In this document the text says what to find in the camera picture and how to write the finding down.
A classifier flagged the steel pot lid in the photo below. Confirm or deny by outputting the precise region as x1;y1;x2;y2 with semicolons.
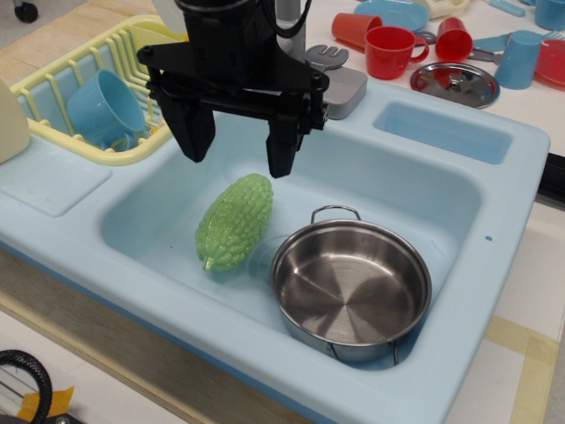
410;63;500;109

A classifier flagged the stainless steel pot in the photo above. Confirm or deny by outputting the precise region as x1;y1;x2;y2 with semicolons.
270;206;432;364

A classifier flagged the yellow tape piece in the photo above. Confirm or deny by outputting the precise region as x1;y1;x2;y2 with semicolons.
16;386;75;423

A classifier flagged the yellow dish rack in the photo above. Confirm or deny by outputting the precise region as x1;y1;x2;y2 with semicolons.
11;15;188;165

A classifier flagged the red cup upside down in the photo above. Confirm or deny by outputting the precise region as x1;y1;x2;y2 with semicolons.
435;17;473;62

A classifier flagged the red mug with handle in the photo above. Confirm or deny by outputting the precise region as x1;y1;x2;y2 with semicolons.
365;26;430;80

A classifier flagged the cream plastic container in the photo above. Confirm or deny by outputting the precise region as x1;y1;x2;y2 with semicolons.
0;81;30;163

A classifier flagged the grey toy faucet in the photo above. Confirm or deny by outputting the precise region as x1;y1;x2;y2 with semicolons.
277;25;367;120

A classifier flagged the red cup lying down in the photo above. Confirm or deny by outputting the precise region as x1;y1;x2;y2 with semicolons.
331;13;383;51

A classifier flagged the blue plate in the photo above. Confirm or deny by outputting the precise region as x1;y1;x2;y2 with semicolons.
353;0;430;32

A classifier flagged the blue cup upside down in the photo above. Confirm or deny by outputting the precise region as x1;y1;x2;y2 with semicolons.
494;30;543;90

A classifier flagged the light blue toy sink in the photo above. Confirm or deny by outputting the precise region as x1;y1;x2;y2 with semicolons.
1;80;550;423

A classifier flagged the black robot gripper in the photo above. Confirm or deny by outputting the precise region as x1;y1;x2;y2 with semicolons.
138;1;329;178

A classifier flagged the blue cup in rack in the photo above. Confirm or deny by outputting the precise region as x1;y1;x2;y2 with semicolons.
66;69;145;151

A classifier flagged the green bumpy squash toy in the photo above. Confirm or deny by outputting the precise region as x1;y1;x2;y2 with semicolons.
195;173;274;272

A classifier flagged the blue toy knife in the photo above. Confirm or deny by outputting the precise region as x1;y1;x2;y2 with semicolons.
473;34;511;52

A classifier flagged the black corrugated cable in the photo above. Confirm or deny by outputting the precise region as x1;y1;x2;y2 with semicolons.
0;349;54;421

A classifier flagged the black caster wheel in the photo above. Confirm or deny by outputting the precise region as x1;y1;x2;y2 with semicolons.
13;0;39;24

